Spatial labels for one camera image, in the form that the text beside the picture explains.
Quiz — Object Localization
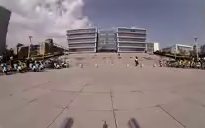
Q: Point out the row of parked scooters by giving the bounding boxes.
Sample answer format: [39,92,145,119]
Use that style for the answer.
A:
[0,55,72,77]
[157,56,205,70]

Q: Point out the robot's own part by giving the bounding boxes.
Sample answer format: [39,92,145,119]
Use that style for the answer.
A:
[127,117,142,128]
[59,116,75,128]

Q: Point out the wide banded glass building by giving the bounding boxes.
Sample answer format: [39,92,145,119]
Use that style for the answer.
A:
[66,26,148,54]

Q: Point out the wide pale stone steps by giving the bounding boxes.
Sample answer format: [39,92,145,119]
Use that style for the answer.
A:
[67,51,162,68]

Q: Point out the grey paved plaza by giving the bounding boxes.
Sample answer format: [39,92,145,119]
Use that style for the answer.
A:
[0,63,205,128]

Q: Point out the small white building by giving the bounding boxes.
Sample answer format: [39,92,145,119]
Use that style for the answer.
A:
[146,41,160,53]

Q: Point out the low brown building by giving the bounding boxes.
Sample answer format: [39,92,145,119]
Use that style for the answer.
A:
[15,37,66,60]

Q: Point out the row of pale bollards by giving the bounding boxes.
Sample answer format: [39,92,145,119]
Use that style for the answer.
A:
[78,62,158,69]

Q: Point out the person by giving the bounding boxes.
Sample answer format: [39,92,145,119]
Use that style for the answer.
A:
[133,56,140,67]

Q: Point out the low pale building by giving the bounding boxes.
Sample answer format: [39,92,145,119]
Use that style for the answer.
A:
[161,43,194,56]

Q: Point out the street lamp pole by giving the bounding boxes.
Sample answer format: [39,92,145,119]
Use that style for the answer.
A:
[27,35,34,60]
[193,36,200,61]

